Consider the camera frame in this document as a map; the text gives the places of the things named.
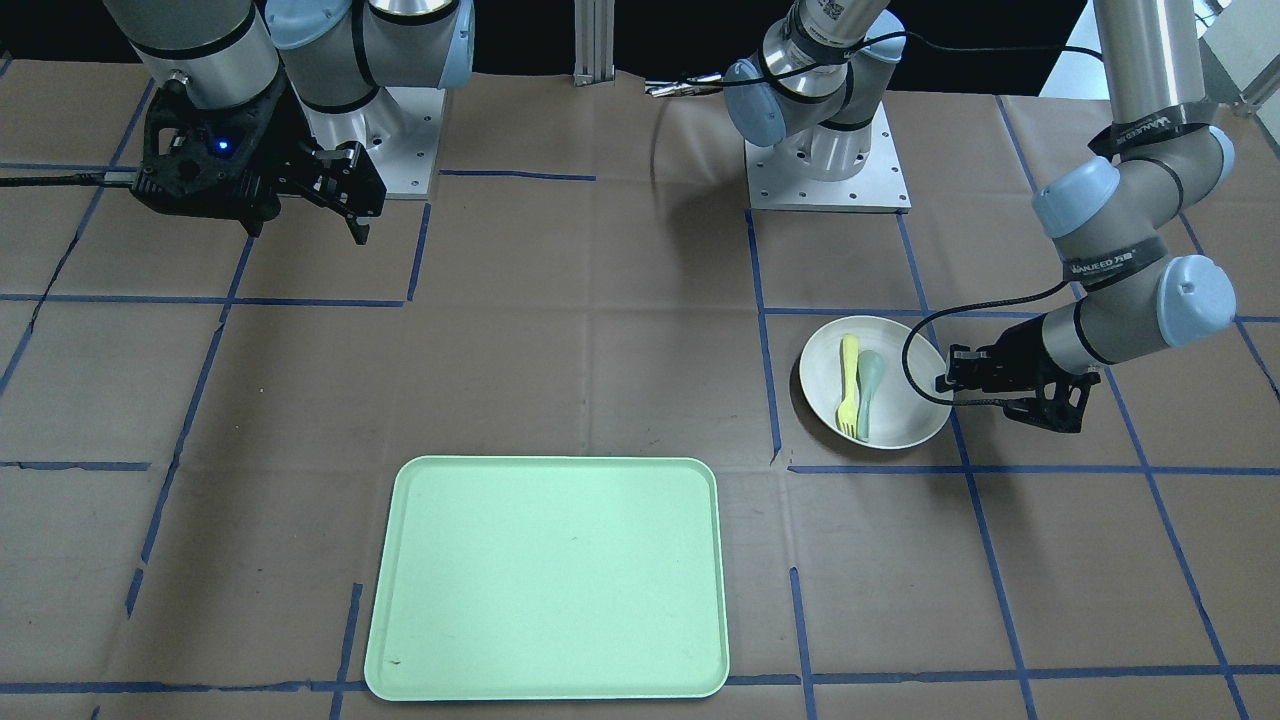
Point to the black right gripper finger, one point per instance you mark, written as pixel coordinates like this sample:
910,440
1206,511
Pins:
253,224
359,226

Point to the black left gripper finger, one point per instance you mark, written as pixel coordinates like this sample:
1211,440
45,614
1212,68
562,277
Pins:
947,382

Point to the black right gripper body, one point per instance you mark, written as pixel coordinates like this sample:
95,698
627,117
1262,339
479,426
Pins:
287,143

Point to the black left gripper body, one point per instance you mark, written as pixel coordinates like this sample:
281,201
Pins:
1019,356

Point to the white round plate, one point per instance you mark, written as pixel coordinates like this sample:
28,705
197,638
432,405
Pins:
907,411

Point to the yellow plastic fork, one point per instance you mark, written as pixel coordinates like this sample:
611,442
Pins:
848,409

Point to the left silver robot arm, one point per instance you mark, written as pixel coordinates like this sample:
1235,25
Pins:
820,72

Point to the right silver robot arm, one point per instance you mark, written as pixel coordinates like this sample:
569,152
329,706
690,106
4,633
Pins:
334,102

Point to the grey-green plastic spoon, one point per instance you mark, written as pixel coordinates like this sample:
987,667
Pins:
868,378

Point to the light green tray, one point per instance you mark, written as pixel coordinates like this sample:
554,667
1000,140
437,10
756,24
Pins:
550,578

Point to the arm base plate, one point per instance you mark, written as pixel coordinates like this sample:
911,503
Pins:
401,129
824,170

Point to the aluminium frame post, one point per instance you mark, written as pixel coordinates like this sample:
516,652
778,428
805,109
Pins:
593,42

